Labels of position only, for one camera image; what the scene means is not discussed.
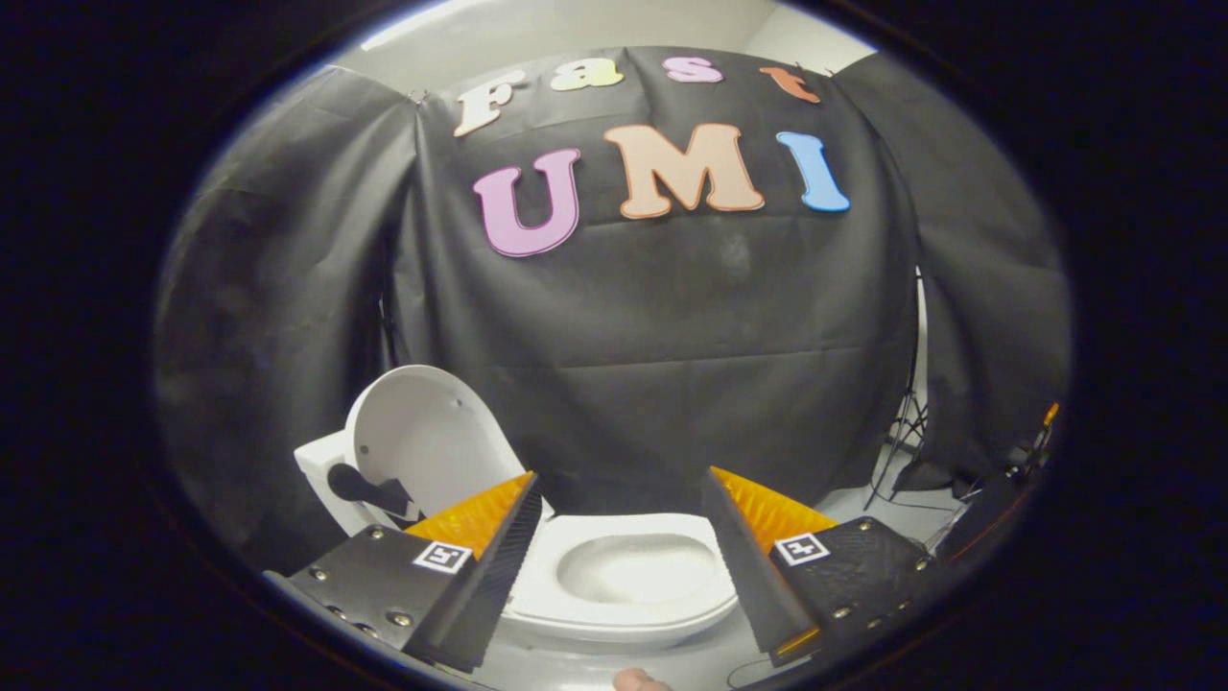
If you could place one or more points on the black backdrop cloth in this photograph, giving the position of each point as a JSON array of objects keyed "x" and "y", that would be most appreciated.
[{"x": 672, "y": 317}]

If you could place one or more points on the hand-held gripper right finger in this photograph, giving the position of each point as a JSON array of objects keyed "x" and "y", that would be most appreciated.
[{"x": 743, "y": 566}]

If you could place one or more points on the black and orange device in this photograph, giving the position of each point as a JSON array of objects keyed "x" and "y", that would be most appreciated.
[{"x": 993, "y": 499}]

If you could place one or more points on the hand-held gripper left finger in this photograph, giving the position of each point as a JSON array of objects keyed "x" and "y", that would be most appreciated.
[{"x": 504, "y": 557}]

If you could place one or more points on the white toilet lid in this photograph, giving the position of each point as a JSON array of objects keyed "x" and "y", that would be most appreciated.
[{"x": 422, "y": 432}]

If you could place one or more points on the white ceramic toilet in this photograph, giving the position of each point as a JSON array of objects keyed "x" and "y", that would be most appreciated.
[{"x": 321, "y": 470}]

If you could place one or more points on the white toilet seat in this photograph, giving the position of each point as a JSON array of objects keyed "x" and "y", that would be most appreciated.
[{"x": 547, "y": 585}]

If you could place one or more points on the black tripod stand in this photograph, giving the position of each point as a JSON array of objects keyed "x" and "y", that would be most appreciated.
[{"x": 907, "y": 422}]

